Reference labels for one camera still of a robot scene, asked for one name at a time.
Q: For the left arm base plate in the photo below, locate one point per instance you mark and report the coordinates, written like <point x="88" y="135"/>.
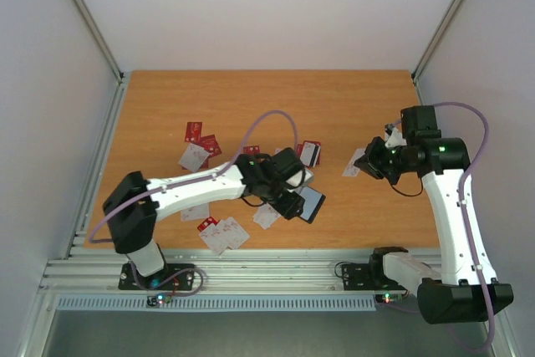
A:
<point x="175" y="276"/>

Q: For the controller board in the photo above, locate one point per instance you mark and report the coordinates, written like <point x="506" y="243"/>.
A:
<point x="390" y="298"/>
<point x="160" y="299"/>

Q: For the grey slotted cable duct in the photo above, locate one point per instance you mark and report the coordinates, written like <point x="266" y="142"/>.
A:
<point x="219" y="303"/>

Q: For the black leather card holder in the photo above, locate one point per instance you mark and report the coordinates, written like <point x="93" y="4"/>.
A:
<point x="313" y="201"/>

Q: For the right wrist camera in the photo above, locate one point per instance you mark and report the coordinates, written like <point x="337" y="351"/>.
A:
<point x="393" y="137"/>

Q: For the red card far left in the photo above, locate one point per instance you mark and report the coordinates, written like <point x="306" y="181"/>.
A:
<point x="193" y="132"/>

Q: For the red card with white card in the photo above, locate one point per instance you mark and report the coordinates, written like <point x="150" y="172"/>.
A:
<point x="309" y="153"/>

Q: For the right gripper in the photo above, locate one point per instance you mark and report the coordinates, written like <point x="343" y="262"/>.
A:
<point x="374" y="157"/>

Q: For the aluminium table edge rail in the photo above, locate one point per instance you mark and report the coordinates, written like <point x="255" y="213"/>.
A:
<point x="241" y="271"/>

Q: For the red card under pile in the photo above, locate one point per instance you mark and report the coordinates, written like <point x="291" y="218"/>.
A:
<point x="206" y="223"/>

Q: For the left frame post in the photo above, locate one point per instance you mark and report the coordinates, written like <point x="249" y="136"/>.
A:
<point x="90" y="23"/>

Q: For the right controller board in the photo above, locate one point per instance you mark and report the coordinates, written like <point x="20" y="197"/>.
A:
<point x="390" y="298"/>

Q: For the white floral cards near holder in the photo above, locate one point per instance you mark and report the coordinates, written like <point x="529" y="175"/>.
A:
<point x="265" y="216"/>

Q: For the left controller board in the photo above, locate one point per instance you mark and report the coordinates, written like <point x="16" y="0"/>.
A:
<point x="160" y="299"/>

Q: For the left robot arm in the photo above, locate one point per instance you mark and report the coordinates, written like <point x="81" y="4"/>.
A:
<point x="132" y="210"/>

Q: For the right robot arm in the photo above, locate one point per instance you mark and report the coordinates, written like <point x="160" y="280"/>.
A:
<point x="466" y="288"/>

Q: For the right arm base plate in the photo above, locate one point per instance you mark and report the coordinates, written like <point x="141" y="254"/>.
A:
<point x="358" y="277"/>

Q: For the frame post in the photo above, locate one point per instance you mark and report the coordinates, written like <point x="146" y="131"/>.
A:
<point x="90" y="23"/>
<point x="449" y="16"/>

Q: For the right frame post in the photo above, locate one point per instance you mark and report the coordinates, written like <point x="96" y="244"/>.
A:
<point x="449" y="16"/>

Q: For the red card centre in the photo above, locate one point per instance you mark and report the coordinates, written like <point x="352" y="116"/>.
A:
<point x="251" y="150"/>

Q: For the white floral card pile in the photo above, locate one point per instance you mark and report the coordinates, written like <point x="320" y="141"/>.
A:
<point x="227" y="234"/>

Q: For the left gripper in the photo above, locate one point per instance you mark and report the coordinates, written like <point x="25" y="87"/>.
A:
<point x="289" y="211"/>

